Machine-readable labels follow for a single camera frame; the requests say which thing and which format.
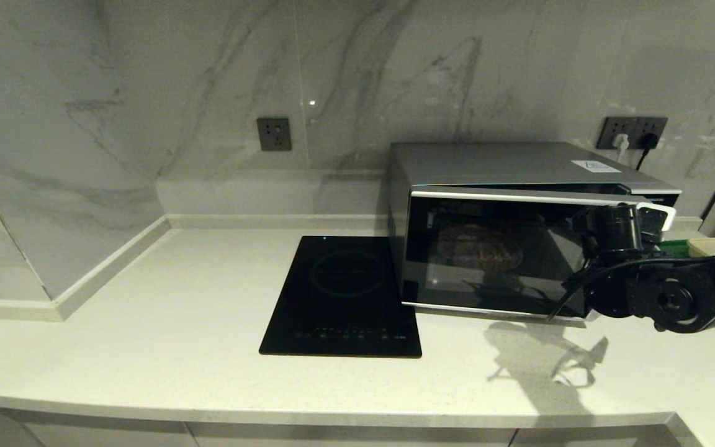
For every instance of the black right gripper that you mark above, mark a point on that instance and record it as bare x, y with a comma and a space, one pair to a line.
609, 233

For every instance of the purple plate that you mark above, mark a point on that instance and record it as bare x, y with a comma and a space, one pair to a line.
457, 242

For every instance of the black glass microwave door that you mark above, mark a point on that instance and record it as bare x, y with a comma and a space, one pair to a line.
450, 285

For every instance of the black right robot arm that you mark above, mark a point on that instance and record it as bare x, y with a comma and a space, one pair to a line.
674, 298

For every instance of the white paper sheet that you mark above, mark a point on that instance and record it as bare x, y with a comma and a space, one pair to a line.
596, 166

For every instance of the silver microwave oven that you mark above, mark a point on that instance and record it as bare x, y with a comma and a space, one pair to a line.
494, 164

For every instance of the green tray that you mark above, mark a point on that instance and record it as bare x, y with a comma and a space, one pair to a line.
674, 248

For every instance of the black power plug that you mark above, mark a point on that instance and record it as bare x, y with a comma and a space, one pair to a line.
647, 141

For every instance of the white power plug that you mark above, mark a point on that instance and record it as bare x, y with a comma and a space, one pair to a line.
619, 143

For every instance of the black induction cooktop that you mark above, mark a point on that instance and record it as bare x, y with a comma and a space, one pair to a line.
342, 298

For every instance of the grey double wall socket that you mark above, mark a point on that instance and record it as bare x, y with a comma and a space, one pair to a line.
630, 126

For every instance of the grey single wall socket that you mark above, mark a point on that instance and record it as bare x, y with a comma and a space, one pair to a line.
274, 134

